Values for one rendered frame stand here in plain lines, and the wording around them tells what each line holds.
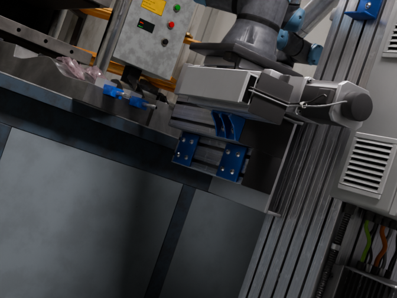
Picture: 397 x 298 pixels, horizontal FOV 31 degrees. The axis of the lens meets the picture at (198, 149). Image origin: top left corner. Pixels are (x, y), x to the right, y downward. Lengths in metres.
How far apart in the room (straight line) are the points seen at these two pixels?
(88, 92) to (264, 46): 0.51
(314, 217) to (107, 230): 0.76
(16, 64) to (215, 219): 0.80
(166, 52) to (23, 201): 1.35
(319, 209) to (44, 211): 0.83
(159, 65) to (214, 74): 1.62
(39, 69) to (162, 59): 1.13
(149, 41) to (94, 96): 1.19
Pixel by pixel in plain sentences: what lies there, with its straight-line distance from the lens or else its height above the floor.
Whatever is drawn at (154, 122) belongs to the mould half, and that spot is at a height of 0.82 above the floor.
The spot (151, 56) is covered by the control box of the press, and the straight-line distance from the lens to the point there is 3.19.
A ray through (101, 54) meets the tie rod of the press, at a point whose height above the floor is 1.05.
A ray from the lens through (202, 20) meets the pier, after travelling 6.68.
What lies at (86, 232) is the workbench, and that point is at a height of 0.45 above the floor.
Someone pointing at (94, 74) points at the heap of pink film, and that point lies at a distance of 2.26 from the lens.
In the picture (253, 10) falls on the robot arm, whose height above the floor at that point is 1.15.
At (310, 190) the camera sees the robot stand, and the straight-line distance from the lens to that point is 1.71.
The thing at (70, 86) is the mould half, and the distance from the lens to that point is 2.05.
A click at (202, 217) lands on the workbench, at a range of 2.36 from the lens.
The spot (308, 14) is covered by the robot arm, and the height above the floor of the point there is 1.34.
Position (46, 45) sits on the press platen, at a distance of 2.93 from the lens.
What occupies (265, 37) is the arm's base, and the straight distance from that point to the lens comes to 1.84.
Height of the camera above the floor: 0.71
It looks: 2 degrees up
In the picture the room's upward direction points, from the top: 19 degrees clockwise
